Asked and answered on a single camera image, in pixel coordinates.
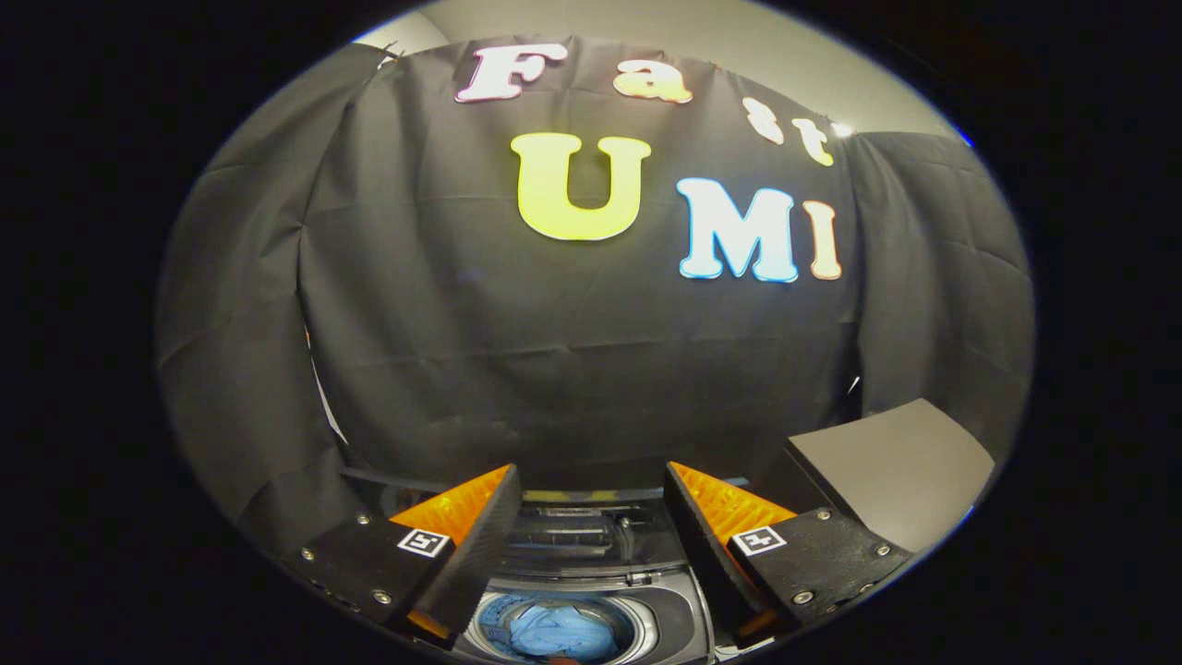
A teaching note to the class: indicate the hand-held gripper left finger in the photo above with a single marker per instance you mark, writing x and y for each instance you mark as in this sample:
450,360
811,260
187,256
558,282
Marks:
476,545

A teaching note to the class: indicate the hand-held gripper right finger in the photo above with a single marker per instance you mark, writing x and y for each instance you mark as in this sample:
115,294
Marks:
706,545

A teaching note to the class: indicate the grey washing machine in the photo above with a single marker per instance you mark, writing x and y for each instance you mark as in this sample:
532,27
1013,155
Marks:
669,614

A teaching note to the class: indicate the dark washing machine lid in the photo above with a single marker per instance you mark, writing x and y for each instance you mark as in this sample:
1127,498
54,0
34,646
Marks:
572,517

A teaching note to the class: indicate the light blue polo shirt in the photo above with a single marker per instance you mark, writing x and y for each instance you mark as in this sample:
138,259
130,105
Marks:
554,628

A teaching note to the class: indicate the grey cabinet with pale door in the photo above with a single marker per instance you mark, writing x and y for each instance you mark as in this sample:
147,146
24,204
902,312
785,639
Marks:
896,462

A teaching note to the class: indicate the black backdrop cloth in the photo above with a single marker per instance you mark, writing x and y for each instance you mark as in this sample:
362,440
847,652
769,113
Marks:
462,323

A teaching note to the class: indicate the ceiling light panel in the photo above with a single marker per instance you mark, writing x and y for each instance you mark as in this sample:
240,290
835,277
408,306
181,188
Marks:
843,129

